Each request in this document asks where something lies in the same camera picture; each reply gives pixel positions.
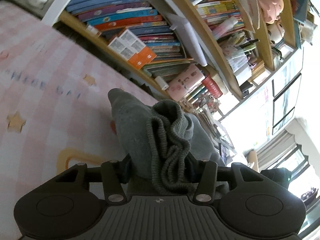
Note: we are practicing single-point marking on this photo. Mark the pink checkered table mat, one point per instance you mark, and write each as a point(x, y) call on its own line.
point(53, 97)

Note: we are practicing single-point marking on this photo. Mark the lower orange white box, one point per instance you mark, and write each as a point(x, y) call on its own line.
point(121, 49)

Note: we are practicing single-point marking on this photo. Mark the pink cylindrical tumbler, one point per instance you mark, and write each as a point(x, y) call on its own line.
point(185, 82)

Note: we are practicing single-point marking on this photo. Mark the upper orange white box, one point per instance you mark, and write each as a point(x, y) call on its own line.
point(143, 54)

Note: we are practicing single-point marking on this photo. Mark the row of leaning books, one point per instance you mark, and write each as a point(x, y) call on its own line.
point(110, 17)

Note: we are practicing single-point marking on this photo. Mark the white USB charger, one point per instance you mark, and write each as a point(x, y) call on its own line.
point(162, 83)

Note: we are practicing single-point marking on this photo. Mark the red thick dictionary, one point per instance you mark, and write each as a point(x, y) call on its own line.
point(212, 87)

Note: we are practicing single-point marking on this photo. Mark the orange white box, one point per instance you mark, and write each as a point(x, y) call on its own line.
point(121, 49)
point(143, 54)

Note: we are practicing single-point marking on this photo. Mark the pink plush doll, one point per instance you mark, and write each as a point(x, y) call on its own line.
point(271, 9)

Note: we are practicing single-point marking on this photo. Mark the stack of papers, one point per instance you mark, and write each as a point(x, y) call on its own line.
point(218, 136)

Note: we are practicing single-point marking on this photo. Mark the grey knit garment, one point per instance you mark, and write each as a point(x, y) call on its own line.
point(167, 146)

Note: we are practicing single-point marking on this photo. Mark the wooden white bookshelf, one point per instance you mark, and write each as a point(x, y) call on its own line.
point(243, 52)

